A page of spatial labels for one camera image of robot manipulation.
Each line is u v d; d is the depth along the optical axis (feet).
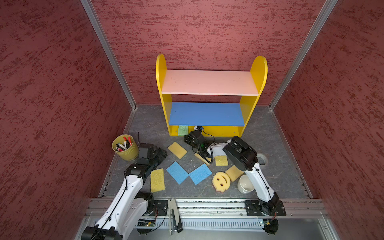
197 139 2.60
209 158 2.56
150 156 2.13
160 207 2.48
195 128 3.13
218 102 4.02
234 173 2.74
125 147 2.84
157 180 2.71
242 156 1.96
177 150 3.11
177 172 2.80
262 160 3.01
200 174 2.77
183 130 3.38
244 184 2.63
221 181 2.61
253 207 2.43
